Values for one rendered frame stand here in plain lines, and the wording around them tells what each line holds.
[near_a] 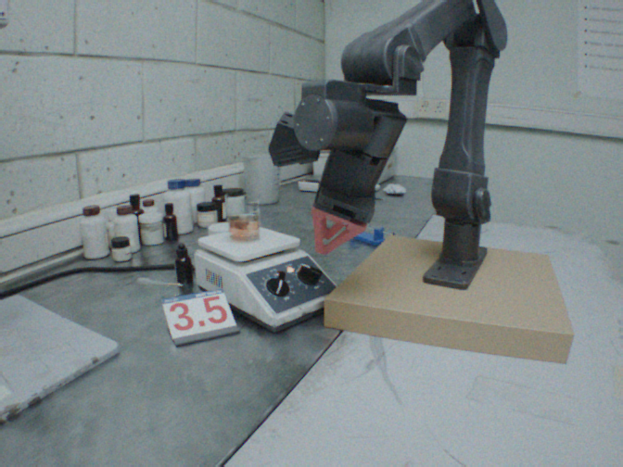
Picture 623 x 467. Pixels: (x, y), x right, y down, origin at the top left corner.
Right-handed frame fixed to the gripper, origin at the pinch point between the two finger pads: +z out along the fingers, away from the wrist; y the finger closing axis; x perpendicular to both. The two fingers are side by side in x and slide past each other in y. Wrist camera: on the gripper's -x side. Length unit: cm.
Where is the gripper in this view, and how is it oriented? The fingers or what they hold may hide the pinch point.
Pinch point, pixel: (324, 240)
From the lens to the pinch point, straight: 56.5
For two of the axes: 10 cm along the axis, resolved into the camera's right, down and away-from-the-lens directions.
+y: -1.5, 5.6, -8.2
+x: 9.3, 3.5, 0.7
